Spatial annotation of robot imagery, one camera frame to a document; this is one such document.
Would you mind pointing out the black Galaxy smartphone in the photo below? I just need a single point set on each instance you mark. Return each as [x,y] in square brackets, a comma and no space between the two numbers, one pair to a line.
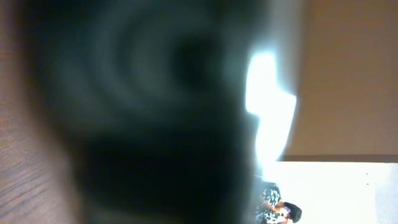
[147,98]

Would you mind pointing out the person in patterned shirt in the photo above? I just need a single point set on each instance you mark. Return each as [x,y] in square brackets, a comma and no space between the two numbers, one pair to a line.
[270,208]

